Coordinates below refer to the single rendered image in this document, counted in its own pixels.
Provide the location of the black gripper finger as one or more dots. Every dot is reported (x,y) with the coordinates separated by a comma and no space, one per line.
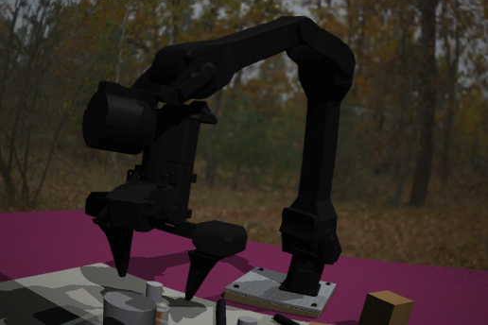
(120,242)
(201,265)

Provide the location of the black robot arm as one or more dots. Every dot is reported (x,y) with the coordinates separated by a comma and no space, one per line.
(126,120)

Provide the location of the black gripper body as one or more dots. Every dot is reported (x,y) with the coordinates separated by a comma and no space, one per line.
(212,237)

